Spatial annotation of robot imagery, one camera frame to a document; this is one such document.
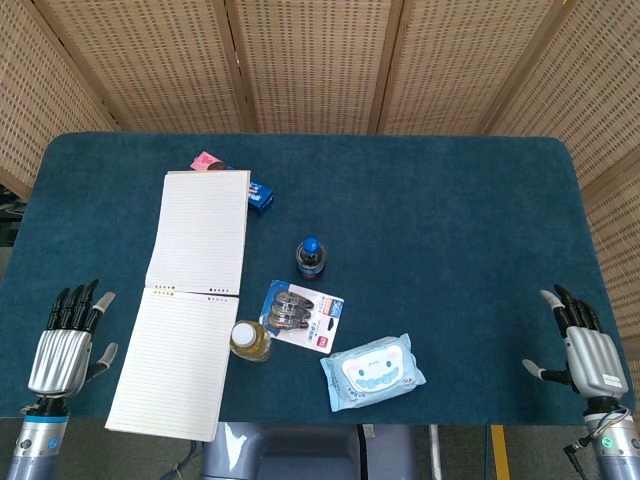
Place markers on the dark teal table cloth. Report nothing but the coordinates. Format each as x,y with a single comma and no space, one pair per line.
425,225

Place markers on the tan spiral notebook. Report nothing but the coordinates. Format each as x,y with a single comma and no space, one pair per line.
195,240

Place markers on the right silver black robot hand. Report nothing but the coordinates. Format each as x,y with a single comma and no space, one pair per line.
595,357

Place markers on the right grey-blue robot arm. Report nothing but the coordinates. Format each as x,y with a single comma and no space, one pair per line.
617,450

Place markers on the light blue wet wipes pack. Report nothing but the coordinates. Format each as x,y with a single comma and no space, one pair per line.
372,372

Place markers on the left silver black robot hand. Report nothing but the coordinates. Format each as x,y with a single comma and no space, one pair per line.
60,355

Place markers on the dark background equipment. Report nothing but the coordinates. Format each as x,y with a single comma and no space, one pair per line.
9,220

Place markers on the yellow tea bottle white cap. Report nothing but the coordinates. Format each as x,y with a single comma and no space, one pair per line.
249,342

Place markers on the cola bottle blue cap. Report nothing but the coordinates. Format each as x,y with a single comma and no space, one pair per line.
311,260

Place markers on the grey-blue robot torso base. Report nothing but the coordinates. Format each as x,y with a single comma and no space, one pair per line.
305,452

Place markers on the correction tape blister pack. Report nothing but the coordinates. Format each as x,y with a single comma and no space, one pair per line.
305,317

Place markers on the woven bamboo folding screen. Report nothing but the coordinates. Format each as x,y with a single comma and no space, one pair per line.
320,65

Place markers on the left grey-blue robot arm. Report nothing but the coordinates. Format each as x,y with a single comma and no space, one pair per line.
37,445

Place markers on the blue pink cookie box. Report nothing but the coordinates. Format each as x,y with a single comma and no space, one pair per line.
260,196

